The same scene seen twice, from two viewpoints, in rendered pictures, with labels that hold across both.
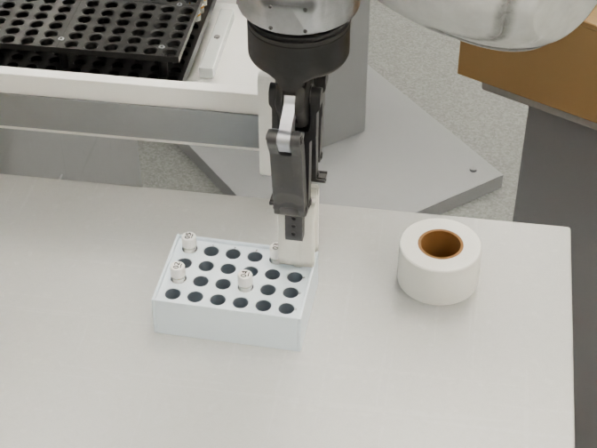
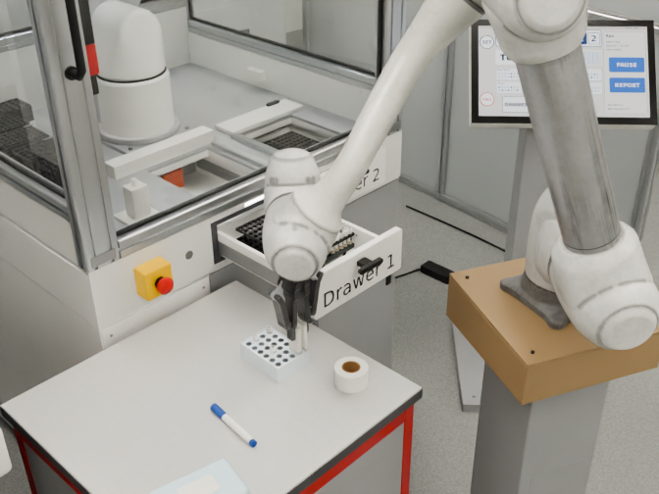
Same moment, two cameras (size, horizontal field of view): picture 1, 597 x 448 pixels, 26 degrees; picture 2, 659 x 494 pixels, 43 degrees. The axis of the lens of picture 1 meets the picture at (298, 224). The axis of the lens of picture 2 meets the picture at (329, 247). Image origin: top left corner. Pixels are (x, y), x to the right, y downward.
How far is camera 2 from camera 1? 0.97 m
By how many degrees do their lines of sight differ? 30
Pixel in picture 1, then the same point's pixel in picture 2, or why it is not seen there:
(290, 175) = (278, 311)
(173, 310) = (245, 349)
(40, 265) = (228, 321)
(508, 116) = (636, 381)
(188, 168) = (448, 342)
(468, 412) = (311, 427)
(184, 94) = not seen: hidden behind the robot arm
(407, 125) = not seen: hidden behind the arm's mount
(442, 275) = (340, 377)
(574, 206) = (497, 400)
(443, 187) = not seen: hidden behind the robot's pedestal
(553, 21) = (290, 272)
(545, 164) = (489, 374)
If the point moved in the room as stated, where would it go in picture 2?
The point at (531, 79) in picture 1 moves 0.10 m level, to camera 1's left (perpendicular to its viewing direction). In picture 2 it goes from (464, 326) to (425, 312)
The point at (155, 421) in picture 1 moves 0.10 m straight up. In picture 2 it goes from (213, 382) to (209, 343)
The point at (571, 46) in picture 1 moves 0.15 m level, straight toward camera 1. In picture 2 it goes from (474, 317) to (425, 345)
